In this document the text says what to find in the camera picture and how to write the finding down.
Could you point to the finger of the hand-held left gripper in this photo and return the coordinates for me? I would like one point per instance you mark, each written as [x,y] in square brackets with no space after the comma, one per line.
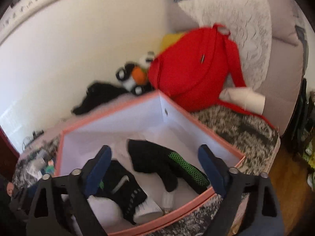
[30,193]

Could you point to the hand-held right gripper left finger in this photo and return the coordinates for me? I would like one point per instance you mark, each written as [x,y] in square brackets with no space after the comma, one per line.
[98,172]

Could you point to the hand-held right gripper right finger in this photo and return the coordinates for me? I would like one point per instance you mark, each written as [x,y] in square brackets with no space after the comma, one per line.
[211,174]

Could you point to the white round cup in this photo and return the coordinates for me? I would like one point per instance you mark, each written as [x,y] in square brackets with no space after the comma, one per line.
[103,207]

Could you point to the pink cardboard box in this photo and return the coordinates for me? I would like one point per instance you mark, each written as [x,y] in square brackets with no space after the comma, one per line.
[110,137]

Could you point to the black sock with white logo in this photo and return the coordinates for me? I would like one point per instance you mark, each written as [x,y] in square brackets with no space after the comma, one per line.
[133,196]

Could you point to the small clear bottle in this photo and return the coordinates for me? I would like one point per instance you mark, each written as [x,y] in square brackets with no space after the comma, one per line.
[168,200]

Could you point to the black sock with green mesh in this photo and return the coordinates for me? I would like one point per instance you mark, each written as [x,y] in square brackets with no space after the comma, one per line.
[152,157]

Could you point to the white ribbed cup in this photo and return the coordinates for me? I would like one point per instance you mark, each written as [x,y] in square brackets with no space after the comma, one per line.
[150,211]

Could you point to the person's left forearm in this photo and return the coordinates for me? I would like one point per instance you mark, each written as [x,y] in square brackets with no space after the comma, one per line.
[3,201]

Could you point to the person's left hand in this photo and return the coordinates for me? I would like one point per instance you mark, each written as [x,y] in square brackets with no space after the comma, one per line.
[9,188]

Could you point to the green tape roll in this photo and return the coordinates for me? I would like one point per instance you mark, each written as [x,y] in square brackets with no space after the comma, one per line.
[50,170]

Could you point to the black cloth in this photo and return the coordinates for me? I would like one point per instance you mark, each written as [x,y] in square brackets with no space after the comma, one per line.
[98,95]

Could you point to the panda plush toy with orange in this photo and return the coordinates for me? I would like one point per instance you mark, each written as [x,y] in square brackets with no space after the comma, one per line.
[128,78]

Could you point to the yellow green plastic bag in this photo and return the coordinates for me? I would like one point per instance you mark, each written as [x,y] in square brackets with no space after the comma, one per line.
[308,152]

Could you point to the red backpack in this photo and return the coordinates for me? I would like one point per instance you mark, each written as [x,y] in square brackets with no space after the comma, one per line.
[187,73]

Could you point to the pinkish grey sofa backrest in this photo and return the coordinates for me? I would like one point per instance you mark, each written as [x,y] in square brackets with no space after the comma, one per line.
[283,78]

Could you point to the yellow pillow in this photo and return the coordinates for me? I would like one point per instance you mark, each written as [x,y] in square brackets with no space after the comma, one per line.
[168,41]

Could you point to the white lace pillow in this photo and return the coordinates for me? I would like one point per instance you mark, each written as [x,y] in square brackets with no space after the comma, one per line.
[246,29]

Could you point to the dark red door frame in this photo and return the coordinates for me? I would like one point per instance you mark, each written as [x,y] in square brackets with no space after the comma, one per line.
[7,157]

